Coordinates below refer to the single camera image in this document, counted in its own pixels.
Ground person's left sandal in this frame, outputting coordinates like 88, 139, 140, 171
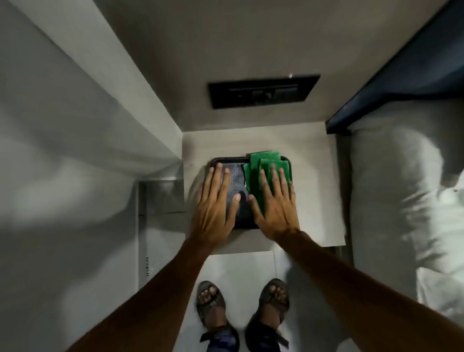
196, 280, 228, 329

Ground person's right sandal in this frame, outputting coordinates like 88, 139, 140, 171
253, 278, 290, 325

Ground grey woven cloth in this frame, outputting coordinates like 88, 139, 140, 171
217, 163, 251, 215

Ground person's left forearm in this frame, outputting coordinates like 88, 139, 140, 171
67, 239, 215, 352

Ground person's left hand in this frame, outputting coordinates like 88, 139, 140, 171
187, 162, 241, 251

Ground dark blue bed headboard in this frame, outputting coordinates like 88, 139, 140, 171
325, 0, 464, 136

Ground person's foot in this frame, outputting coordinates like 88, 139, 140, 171
199, 285, 227, 329
260, 284, 289, 327

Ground person's right hand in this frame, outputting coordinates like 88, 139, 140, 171
248, 165, 300, 243

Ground person's right forearm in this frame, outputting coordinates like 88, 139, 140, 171
275, 229, 464, 352

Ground person's sandal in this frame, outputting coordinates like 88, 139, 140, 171
253, 278, 290, 325
196, 280, 228, 329

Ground person's right foot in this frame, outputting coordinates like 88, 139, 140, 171
260, 284, 289, 327

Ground white bedsheet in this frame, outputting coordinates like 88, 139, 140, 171
416, 179, 464, 327

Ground black wall switch panel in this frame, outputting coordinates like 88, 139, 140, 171
208, 74, 321, 110

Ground dark blue trousers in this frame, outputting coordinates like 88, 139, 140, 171
200, 315, 290, 352

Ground person's left foot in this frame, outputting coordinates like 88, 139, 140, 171
199, 285, 227, 329

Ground black plastic tray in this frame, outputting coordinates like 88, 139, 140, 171
207, 156, 293, 230

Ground white pillow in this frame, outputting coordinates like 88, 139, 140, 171
347, 98, 464, 301

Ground green scouring pad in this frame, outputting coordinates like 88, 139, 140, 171
243, 162, 262, 214
249, 151, 282, 164
258, 159, 291, 198

